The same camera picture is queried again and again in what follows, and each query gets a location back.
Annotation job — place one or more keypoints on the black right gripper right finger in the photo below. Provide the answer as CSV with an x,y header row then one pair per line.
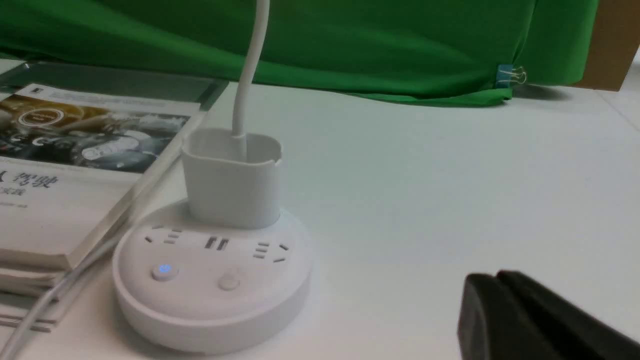
x,y
573,333

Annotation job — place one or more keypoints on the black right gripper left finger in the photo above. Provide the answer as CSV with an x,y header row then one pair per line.
x,y
492,325

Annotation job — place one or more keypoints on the white desk lamp with sockets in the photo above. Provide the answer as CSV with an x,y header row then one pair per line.
x,y
226,268

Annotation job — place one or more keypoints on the blue binder clip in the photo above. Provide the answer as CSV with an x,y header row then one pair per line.
x,y
508,74

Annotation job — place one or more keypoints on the green backdrop cloth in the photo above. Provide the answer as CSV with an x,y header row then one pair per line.
x,y
442,53

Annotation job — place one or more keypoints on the brown cardboard panel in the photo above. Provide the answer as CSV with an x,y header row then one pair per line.
x,y
614,43

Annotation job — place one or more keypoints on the top white book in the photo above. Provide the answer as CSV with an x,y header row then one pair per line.
x,y
73,165

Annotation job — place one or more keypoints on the bottom white magazine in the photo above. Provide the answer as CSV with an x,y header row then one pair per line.
x,y
16,300

